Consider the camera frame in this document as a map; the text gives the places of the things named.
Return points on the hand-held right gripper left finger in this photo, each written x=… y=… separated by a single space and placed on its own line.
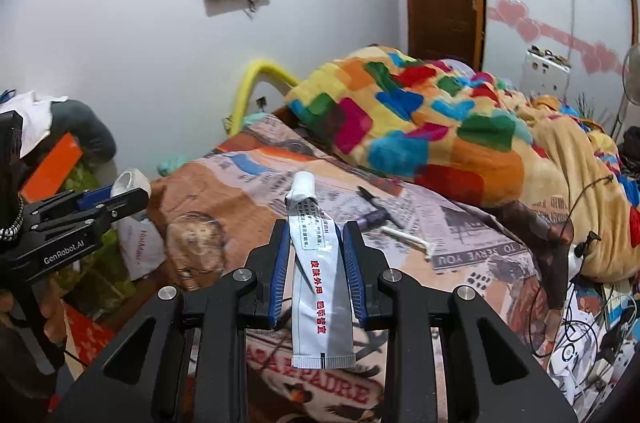
x=279 y=273

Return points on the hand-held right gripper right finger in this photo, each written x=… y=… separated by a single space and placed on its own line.
x=352 y=273

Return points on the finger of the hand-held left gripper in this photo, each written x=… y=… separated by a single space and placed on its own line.
x=125 y=203
x=92 y=198

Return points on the white tape roll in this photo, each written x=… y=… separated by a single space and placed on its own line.
x=132 y=180

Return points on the white ointment tube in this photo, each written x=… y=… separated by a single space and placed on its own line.
x=320 y=303

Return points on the white plastic bag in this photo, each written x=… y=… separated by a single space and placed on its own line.
x=145 y=248

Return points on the orange cardboard box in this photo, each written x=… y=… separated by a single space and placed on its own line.
x=52 y=168

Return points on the green leaf-print bag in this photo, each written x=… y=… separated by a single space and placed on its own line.
x=107 y=263

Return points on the white plastic stick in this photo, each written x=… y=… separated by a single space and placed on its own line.
x=405 y=243

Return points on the purple metallic tube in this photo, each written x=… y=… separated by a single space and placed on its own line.
x=377 y=217

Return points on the dark grey pillow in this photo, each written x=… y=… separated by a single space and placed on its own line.
x=87 y=128

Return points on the black pen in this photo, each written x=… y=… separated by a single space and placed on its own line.
x=371 y=194

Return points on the printed newspaper bed sheet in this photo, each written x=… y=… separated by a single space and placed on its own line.
x=240 y=183

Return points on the white cloth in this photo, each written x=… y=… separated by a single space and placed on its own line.
x=30 y=115

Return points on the colourful patchwork blanket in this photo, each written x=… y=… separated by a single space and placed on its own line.
x=450 y=128

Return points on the white box device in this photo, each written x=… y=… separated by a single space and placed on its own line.
x=545 y=70

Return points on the white standing fan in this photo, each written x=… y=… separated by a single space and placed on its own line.
x=631 y=78

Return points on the yellow padded bed rail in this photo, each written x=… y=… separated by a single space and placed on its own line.
x=240 y=98

